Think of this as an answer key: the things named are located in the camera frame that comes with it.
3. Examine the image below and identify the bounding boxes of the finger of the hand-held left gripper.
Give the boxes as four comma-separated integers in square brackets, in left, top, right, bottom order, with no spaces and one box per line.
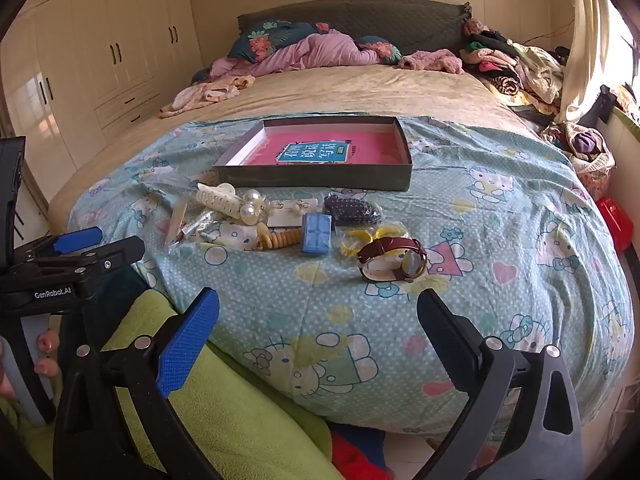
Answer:
[37,236,146,288]
[30,227,103,257]

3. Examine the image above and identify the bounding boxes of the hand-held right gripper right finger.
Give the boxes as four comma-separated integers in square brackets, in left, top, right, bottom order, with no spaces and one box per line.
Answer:
[416,287,583,480]

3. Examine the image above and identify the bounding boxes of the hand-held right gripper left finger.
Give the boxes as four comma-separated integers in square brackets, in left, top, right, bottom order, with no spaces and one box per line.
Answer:
[52,287,221,480]

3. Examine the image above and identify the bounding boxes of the beige wooden bead bracelet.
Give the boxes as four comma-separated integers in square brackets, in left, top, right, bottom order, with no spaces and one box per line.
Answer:
[256,225,302,252]

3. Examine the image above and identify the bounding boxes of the dark bead bracelet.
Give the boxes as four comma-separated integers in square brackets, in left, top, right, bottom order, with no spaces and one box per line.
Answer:
[322,192,383,228]

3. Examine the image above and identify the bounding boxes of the dark shallow cardboard box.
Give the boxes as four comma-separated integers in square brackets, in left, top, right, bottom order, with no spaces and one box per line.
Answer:
[212,116,413,192]

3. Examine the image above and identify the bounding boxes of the person's left hand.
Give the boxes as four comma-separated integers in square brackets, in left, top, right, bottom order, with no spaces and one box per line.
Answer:
[0,330,63,403]

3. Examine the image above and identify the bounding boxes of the long clear hairpin packet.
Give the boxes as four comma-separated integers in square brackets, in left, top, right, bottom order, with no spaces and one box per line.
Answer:
[165,197,190,248]

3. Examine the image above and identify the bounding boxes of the green fleece cloth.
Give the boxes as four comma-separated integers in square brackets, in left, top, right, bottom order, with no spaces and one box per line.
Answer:
[10,290,346,480]

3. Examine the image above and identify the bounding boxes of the white hair claw clip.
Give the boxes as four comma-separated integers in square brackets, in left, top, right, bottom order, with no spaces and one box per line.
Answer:
[196,182,246,220]

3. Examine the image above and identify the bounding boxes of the yellow bangles in clear bag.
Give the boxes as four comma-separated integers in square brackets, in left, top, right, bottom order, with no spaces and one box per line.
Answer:
[337,225,408,257]

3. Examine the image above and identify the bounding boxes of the red cloth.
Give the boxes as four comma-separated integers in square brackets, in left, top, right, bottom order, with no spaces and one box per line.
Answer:
[327,432,388,480]

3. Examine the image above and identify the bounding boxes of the white earring card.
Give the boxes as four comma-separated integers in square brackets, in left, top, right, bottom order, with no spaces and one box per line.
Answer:
[266,198,319,227]

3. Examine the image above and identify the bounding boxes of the small blue case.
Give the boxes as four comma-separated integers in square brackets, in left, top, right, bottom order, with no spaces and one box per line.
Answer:
[301,212,333,254]

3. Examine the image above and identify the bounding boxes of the peach crumpled garment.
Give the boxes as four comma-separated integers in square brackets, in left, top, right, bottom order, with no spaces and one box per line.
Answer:
[160,75,256,118]

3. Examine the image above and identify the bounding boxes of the pink book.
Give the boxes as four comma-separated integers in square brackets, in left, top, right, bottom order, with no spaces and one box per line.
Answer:
[243,132,406,167]

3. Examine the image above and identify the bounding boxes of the red box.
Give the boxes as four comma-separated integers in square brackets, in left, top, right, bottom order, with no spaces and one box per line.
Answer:
[596,197,633,251]

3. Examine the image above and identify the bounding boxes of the cream wardrobe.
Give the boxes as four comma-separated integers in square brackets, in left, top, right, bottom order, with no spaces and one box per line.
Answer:
[0,0,203,241]

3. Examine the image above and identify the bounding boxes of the basket of clothes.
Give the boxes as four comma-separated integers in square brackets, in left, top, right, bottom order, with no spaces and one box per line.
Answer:
[542,122,616,201]

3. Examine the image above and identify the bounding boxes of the dark floral pillow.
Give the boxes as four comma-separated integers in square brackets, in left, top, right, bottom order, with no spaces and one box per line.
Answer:
[357,35,403,65]
[229,20,296,58]

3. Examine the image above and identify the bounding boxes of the beige bedspread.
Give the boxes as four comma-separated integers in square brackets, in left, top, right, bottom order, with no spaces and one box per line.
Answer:
[47,65,546,221]

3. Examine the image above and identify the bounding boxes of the pink fuzzy garment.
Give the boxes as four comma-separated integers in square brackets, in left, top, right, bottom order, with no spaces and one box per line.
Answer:
[400,49,465,73]

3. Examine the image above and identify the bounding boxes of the pile of mixed clothes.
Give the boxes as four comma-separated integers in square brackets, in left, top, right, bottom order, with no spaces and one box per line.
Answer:
[460,17,571,111]

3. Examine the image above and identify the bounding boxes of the black device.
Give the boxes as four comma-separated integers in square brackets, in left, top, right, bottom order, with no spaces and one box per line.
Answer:
[595,85,617,123]

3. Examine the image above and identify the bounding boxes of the pink quilt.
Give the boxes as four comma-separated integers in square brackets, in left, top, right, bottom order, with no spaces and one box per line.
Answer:
[210,29,381,78]

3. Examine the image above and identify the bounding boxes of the cream curtain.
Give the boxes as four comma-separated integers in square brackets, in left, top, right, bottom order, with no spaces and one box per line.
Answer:
[557,0,626,121]

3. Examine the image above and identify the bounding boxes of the grey quilted headboard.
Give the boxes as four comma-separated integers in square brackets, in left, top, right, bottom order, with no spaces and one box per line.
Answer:
[236,0,472,53]

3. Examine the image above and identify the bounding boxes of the large pearl hair tie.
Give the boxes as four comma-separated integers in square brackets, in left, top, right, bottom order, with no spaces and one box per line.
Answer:
[241,188,266,226]

